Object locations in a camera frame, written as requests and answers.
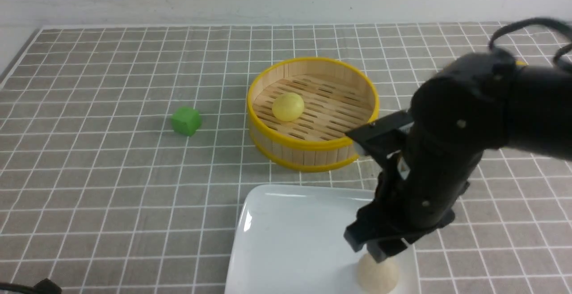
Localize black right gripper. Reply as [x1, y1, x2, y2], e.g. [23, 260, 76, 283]
[344, 143, 484, 263]

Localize beige steamed bun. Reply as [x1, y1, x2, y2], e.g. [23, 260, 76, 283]
[355, 253, 400, 294]

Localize yellow steamed bun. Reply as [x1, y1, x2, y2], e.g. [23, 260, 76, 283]
[272, 92, 305, 122]

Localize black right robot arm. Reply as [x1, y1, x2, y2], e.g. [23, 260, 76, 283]
[344, 48, 572, 263]

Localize bamboo steamer basket yellow rims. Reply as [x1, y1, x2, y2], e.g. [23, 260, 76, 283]
[246, 57, 379, 172]

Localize green cube block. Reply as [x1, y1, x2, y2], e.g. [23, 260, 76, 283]
[170, 107, 202, 137]

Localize grey checkered tablecloth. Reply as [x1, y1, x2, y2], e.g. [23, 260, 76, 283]
[0, 21, 572, 294]

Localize dark object at corner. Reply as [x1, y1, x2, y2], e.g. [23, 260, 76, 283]
[0, 278, 63, 294]

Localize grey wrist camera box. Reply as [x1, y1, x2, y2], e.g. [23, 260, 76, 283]
[345, 110, 413, 158]

